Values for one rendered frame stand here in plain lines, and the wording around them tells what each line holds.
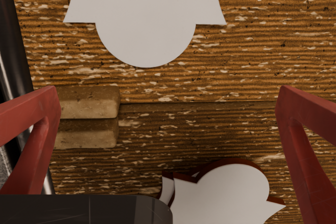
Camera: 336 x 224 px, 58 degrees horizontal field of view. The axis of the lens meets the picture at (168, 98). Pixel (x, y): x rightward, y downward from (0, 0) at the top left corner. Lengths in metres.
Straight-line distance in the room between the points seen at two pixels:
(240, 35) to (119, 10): 0.09
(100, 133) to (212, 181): 0.11
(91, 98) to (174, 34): 0.08
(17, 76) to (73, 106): 0.07
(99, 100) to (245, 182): 0.15
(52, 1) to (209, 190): 0.21
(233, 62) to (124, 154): 0.13
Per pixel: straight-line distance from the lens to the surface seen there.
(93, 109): 0.23
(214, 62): 0.25
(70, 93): 0.25
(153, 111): 0.26
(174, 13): 0.22
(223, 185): 0.29
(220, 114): 0.27
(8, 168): 0.36
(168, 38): 0.23
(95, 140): 0.25
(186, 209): 0.31
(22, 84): 0.29
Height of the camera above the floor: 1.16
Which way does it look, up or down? 62 degrees down
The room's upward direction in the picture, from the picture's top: 174 degrees clockwise
